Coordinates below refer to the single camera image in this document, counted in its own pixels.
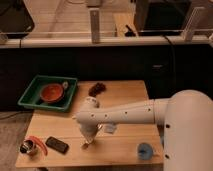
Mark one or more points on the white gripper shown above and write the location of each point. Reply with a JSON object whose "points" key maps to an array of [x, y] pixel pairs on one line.
{"points": [[89, 132]]}

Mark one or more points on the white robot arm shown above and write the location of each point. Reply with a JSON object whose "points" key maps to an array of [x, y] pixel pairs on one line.
{"points": [[187, 118]]}

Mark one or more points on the blue plastic cup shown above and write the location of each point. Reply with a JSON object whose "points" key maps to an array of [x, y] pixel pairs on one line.
{"points": [[145, 151]]}

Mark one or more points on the small metal cup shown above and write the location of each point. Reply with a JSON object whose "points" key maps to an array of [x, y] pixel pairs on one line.
{"points": [[28, 147]]}

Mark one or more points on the blue crumpled cloth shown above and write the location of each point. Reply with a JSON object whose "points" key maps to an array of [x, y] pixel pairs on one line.
{"points": [[110, 128]]}

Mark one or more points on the black smartphone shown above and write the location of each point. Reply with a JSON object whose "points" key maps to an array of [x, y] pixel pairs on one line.
{"points": [[57, 145]]}

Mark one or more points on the bunch of dark grapes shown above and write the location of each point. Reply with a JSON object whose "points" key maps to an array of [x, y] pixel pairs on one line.
{"points": [[96, 89]]}

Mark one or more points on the red chili pepper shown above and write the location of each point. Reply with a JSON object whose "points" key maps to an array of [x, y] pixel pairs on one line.
{"points": [[38, 142]]}

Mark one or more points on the small object in bin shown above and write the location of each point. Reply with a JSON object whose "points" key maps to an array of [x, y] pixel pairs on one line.
{"points": [[65, 85]]}

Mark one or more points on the orange bowl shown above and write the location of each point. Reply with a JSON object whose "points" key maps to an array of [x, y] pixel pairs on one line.
{"points": [[52, 92]]}

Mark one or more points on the green plastic bin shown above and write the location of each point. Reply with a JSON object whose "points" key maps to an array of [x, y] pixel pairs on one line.
{"points": [[31, 96]]}

